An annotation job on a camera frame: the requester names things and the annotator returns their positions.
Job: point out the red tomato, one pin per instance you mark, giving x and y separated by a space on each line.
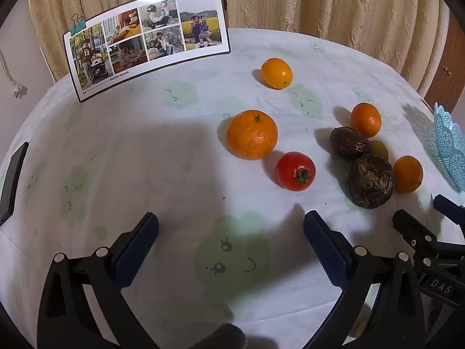
290 169

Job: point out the photo collage board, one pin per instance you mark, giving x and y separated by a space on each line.
145 40

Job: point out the small yellowish fruit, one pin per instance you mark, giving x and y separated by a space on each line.
379 148

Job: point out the large dark round fruit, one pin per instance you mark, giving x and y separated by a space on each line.
370 181

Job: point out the yellow-orange citrus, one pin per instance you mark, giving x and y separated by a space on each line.
276 73

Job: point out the wrinkled dark passion fruit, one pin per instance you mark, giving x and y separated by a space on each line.
348 142

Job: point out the light blue plastic basket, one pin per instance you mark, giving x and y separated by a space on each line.
450 149

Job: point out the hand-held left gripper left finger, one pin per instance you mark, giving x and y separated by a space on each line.
140 247

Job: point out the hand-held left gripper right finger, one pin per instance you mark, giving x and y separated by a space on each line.
325 251

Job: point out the black phone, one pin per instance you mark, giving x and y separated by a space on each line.
12 181

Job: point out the large orange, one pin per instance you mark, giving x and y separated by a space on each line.
251 134

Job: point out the white printed tablecloth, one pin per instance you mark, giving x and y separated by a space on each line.
145 160

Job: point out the teal binder clip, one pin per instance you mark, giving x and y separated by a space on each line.
78 25

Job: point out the wooden door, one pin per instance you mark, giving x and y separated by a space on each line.
447 54

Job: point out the small orange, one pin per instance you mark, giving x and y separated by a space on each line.
408 174
366 120

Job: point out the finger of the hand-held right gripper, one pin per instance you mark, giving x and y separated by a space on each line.
410 231
450 209

